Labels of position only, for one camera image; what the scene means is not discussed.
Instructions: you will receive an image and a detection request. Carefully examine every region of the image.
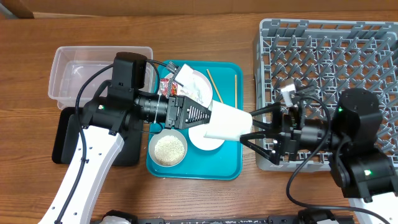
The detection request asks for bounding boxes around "red snack wrapper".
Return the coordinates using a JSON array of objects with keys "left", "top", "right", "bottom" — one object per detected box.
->
[{"left": 159, "top": 78, "right": 178, "bottom": 96}]

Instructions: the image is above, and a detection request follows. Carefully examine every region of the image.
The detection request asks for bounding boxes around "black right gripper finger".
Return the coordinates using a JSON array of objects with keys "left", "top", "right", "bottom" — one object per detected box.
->
[
  {"left": 249, "top": 102, "right": 282, "bottom": 130},
  {"left": 239, "top": 133, "right": 280, "bottom": 165}
]

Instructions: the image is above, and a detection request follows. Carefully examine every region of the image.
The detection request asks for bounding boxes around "large white plate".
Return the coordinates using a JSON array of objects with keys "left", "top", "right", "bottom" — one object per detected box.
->
[{"left": 171, "top": 70, "right": 213, "bottom": 108}]

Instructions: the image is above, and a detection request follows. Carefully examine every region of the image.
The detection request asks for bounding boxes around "grey bowl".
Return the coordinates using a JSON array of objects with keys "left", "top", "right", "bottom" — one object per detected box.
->
[{"left": 148, "top": 129, "right": 187, "bottom": 167}]

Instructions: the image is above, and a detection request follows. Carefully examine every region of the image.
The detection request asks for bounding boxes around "black waste tray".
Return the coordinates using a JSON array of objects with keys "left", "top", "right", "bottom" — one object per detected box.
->
[{"left": 52, "top": 107, "right": 143, "bottom": 167}]

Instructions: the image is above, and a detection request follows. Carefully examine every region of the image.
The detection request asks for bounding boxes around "grey dish rack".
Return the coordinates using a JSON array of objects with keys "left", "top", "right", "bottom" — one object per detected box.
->
[{"left": 253, "top": 19, "right": 397, "bottom": 163}]

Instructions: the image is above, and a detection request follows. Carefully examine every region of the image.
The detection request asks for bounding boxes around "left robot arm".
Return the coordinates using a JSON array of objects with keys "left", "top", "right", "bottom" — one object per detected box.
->
[{"left": 41, "top": 52, "right": 211, "bottom": 224}]

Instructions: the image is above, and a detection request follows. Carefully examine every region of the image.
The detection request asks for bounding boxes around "pile of rice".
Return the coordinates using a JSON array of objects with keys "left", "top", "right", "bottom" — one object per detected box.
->
[{"left": 154, "top": 135, "right": 185, "bottom": 166}]

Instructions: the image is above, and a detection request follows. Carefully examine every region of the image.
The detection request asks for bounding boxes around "teal plastic tray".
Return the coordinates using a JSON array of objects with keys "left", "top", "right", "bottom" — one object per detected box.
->
[{"left": 146, "top": 60, "right": 244, "bottom": 180}]

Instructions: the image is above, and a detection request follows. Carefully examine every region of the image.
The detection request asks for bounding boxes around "wooden chopstick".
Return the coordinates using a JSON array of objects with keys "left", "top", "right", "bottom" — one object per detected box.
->
[
  {"left": 234, "top": 75, "right": 238, "bottom": 108},
  {"left": 206, "top": 69, "right": 224, "bottom": 103}
]

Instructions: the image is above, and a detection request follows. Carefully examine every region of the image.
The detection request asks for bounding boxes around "pink white bowl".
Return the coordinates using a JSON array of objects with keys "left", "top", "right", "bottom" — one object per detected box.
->
[{"left": 188, "top": 124, "right": 224, "bottom": 151}]

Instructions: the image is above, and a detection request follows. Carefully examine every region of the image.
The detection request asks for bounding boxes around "white cup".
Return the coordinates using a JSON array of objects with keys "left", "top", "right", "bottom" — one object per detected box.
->
[{"left": 204, "top": 100, "right": 252, "bottom": 141}]

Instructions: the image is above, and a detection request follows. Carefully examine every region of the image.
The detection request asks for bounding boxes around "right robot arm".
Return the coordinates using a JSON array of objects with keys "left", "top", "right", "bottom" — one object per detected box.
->
[{"left": 239, "top": 88, "right": 397, "bottom": 223}]

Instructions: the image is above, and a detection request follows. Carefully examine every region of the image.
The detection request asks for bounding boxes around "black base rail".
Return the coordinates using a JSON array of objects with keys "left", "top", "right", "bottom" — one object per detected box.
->
[{"left": 89, "top": 210, "right": 355, "bottom": 224}]

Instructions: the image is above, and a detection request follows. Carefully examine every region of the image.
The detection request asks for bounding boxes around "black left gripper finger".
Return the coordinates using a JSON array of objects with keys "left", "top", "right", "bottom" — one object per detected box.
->
[
  {"left": 186, "top": 115, "right": 210, "bottom": 128},
  {"left": 185, "top": 96, "right": 211, "bottom": 116}
]

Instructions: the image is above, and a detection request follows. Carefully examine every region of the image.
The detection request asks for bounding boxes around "clear plastic storage box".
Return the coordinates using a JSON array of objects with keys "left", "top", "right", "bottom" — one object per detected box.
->
[{"left": 48, "top": 46, "right": 153, "bottom": 110}]

